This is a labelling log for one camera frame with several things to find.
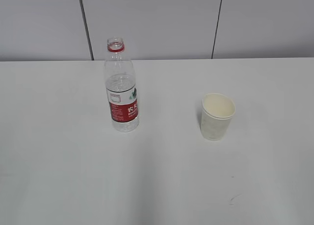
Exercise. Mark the clear water bottle red label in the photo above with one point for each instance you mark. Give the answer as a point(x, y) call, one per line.
point(120, 83)

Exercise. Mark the white paper cup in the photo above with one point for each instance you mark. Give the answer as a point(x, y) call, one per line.
point(217, 113)

